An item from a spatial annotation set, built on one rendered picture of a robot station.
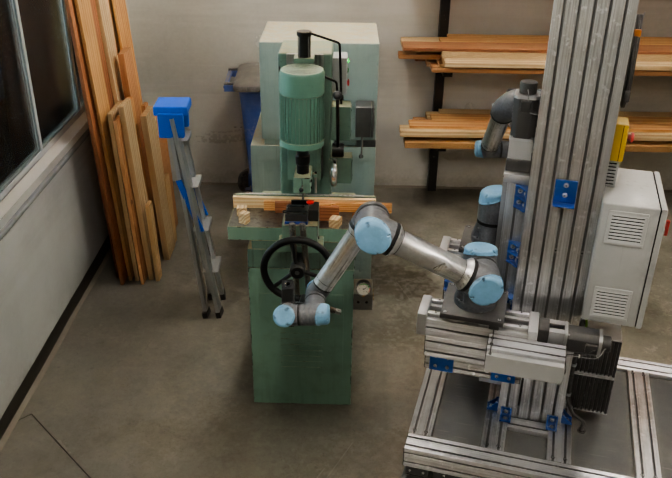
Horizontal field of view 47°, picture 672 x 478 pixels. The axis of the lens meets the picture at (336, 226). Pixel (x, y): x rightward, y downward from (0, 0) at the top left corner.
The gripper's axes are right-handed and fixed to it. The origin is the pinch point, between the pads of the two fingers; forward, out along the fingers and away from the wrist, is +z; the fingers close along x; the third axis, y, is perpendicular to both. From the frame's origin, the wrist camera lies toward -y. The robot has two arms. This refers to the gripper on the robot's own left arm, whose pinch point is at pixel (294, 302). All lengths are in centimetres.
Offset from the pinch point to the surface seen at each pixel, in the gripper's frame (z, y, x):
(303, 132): 0, -66, 5
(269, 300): 26.7, 0.6, -13.9
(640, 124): 218, -96, 204
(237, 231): 10.9, -28.6, -23.8
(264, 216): 19.0, -34.6, -13.9
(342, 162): 32, -57, 18
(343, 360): 43, 29, 16
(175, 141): 63, -73, -63
